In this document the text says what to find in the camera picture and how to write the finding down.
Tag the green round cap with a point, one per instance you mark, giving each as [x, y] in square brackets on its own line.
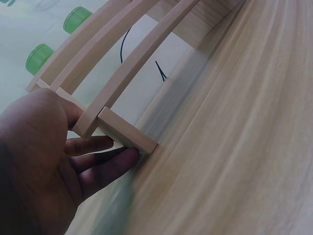
[39, 58]
[77, 19]

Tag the person's left hand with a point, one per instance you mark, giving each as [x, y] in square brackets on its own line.
[36, 156]

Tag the wooden slatted rack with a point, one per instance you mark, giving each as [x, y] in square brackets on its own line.
[127, 68]

